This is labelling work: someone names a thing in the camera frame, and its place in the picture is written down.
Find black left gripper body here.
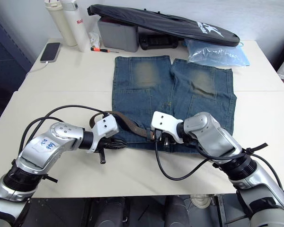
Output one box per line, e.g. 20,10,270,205
97,137,116,165

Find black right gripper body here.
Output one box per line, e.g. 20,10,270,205
167,132,181,146

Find brown braided belt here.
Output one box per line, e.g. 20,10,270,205
89,111,157,141

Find blue denim shorts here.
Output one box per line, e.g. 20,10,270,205
111,55,238,150

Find white handwritten label sticker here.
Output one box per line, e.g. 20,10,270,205
36,138,57,152

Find white round disc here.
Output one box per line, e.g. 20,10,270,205
190,193,211,207

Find dark rounded shape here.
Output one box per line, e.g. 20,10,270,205
164,195,190,227
91,196,127,227

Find orange and black screwdriver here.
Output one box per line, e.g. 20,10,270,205
90,46,120,53

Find clear blue plastic bag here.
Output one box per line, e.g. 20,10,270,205
184,38,251,68

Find black handheld controller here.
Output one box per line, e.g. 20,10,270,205
139,32,180,51

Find grey plastic box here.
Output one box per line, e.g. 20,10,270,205
97,17,140,53

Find crumpled white tissue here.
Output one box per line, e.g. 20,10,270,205
88,30,103,48

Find dark smartphone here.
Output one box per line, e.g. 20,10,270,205
39,42,62,63

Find black fabric bag white logo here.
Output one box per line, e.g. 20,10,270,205
87,4,240,48

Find white bottle with red print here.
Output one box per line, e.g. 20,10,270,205
60,0,92,53

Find cream insulated bottle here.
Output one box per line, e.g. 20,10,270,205
43,0,78,47

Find dark blue partition panel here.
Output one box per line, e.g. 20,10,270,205
0,11,34,97

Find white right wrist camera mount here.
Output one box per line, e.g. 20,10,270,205
150,111,184,144

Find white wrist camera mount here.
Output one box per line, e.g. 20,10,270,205
87,113,120,154
150,111,184,144

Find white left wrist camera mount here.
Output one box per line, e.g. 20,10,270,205
87,113,120,154

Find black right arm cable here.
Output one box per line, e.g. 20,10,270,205
152,129,284,191

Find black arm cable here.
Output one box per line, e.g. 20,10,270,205
20,105,110,152
152,129,284,191

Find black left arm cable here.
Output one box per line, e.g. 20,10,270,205
20,105,110,152

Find white charging cable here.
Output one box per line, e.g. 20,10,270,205
25,61,49,78

